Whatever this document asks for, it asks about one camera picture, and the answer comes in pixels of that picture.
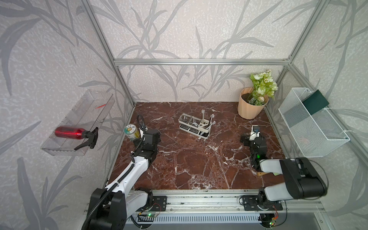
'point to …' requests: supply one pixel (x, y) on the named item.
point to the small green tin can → (131, 132)
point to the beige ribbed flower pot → (247, 110)
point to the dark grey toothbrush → (203, 111)
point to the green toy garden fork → (260, 174)
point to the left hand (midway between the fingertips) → (146, 135)
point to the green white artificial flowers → (263, 86)
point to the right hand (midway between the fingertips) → (250, 131)
